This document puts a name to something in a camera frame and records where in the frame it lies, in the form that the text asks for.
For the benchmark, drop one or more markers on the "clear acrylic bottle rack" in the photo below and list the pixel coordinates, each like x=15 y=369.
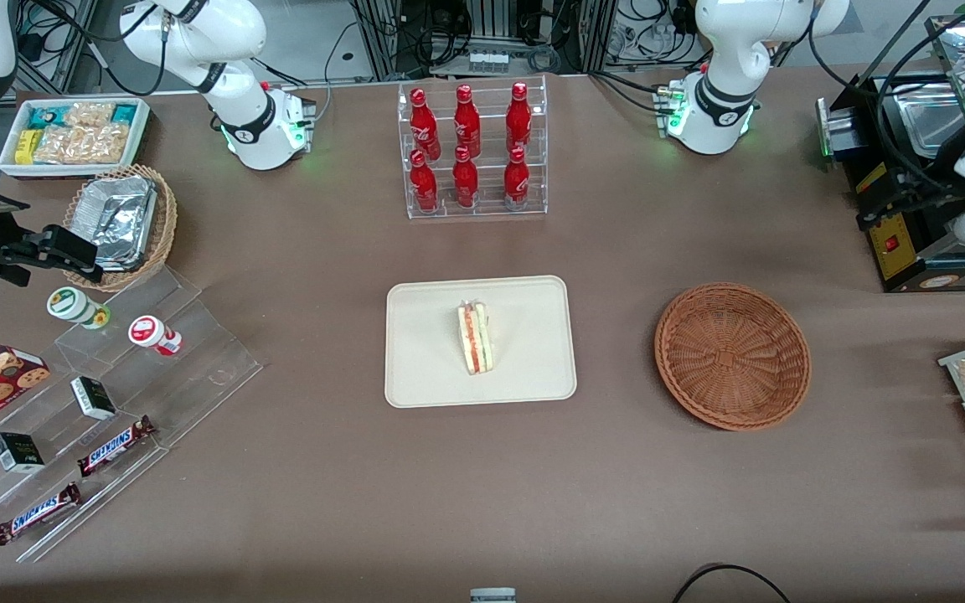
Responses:
x=491 y=209

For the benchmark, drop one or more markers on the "small grey object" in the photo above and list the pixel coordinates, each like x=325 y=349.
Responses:
x=492 y=596

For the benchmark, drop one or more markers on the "red cola bottle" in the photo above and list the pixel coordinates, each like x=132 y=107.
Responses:
x=424 y=126
x=467 y=124
x=424 y=186
x=466 y=182
x=517 y=182
x=518 y=121

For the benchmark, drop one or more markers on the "aluminium foil container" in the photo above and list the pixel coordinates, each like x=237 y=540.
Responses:
x=114 y=218

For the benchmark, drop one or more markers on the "cream rectangular tray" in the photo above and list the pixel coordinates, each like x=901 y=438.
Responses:
x=424 y=368

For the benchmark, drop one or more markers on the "black appliance yellow panel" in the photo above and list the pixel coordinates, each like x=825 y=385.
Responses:
x=897 y=255

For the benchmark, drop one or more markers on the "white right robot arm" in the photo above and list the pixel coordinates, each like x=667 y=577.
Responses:
x=231 y=33

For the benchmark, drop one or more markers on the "small black box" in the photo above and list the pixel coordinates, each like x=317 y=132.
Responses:
x=18 y=452
x=93 y=398

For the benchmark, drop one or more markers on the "teal snack packet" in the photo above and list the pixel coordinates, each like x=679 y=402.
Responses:
x=124 y=113
x=47 y=116

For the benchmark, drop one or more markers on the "clear acrylic stepped display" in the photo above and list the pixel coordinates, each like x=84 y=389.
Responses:
x=198 y=368

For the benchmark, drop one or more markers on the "steel tray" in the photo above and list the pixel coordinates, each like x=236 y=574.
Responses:
x=931 y=121

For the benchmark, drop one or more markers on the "yellow snack packet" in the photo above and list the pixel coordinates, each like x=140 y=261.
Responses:
x=26 y=146

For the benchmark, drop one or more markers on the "light tan wicker basket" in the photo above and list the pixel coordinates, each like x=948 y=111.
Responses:
x=166 y=226

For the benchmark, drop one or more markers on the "red lid yogurt cup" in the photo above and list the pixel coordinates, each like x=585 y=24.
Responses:
x=147 y=332

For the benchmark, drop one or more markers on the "white power strip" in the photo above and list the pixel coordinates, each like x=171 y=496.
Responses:
x=487 y=61

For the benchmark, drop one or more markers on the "white rectangular snack bin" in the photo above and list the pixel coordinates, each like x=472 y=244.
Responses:
x=141 y=134

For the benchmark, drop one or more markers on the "aluminium frame equipment rack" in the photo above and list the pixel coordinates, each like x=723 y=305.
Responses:
x=382 y=42

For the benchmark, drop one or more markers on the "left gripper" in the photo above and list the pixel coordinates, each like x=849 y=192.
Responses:
x=903 y=192

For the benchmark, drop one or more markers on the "large clear cracker bag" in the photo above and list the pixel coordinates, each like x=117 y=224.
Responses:
x=80 y=144

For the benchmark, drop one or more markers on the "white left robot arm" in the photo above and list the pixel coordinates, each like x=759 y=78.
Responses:
x=725 y=50

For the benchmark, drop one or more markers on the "Snickers chocolate bar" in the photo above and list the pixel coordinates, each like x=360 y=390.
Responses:
x=37 y=513
x=114 y=446

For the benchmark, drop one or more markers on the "small clear cracker bag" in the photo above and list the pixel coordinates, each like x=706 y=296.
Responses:
x=89 y=114

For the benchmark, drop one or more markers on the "green lid yogurt cup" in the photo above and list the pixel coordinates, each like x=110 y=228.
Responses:
x=72 y=304

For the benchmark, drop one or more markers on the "triangular sandwich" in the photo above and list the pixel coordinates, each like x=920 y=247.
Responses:
x=476 y=339

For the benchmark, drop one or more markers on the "round brown wicker basket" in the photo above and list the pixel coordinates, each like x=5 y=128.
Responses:
x=700 y=394

